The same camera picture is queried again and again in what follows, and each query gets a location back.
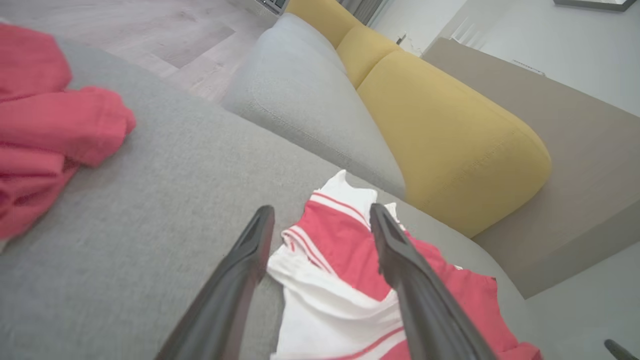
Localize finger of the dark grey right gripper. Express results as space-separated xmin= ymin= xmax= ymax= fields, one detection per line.
xmin=603 ymin=339 xmax=640 ymax=360

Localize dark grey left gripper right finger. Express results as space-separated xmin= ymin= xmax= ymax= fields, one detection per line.
xmin=369 ymin=202 xmax=498 ymax=360

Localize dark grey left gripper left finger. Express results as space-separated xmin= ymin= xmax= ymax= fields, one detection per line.
xmin=155 ymin=205 xmax=276 ymax=360

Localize red shorts with white band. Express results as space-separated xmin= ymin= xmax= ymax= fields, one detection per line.
xmin=0 ymin=22 xmax=137 ymax=242

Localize red and white striped shirt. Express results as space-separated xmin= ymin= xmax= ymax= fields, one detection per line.
xmin=266 ymin=170 xmax=544 ymax=360

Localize grey fabric sofa seat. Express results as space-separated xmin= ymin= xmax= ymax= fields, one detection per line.
xmin=0 ymin=37 xmax=546 ymax=360

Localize large yellow sofa cushion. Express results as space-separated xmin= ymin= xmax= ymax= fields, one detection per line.
xmin=356 ymin=49 xmax=552 ymax=239

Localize grey fabric sofa cushion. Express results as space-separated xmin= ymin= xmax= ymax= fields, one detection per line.
xmin=222 ymin=12 xmax=407 ymax=198

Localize grey curtain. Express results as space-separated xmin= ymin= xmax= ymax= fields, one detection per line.
xmin=340 ymin=0 xmax=390 ymax=26

